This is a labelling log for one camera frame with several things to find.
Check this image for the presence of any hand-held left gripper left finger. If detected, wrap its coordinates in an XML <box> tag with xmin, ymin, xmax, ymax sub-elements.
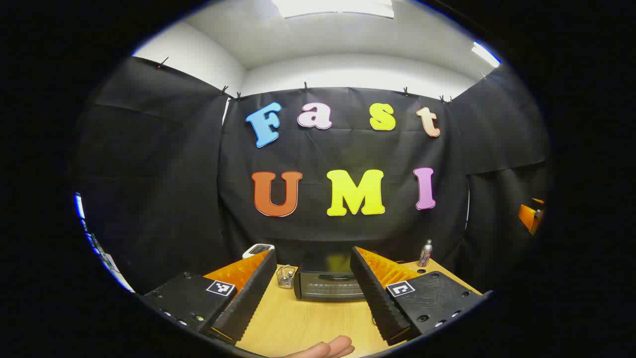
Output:
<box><xmin>142</xmin><ymin>249</ymin><xmax>278</xmax><ymax>346</ymax></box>

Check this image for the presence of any black electric oven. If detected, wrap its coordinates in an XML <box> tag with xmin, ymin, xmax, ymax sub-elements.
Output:
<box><xmin>293</xmin><ymin>251</ymin><xmax>368</xmax><ymax>302</ymax></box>

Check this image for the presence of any white toaster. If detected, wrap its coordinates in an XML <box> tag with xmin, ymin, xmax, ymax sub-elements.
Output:
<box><xmin>242</xmin><ymin>244</ymin><xmax>275</xmax><ymax>259</ymax></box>

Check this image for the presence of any black backdrop cloth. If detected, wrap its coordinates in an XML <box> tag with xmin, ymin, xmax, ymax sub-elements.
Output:
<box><xmin>75</xmin><ymin>56</ymin><xmax>552</xmax><ymax>294</ymax></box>

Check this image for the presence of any wire mesh utensil holder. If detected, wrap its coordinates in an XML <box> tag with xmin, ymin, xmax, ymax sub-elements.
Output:
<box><xmin>276</xmin><ymin>265</ymin><xmax>297</xmax><ymax>289</ymax></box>

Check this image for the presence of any large ceiling light panel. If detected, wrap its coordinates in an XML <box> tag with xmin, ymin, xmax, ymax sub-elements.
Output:
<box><xmin>271</xmin><ymin>0</ymin><xmax>395</xmax><ymax>19</ymax></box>

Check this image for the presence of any small ceiling light panel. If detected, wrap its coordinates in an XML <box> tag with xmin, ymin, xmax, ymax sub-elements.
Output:
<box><xmin>471</xmin><ymin>41</ymin><xmax>501</xmax><ymax>68</ymax></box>

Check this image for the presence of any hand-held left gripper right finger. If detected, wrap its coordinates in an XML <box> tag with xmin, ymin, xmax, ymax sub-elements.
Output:
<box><xmin>350</xmin><ymin>246</ymin><xmax>485</xmax><ymax>347</ymax></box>

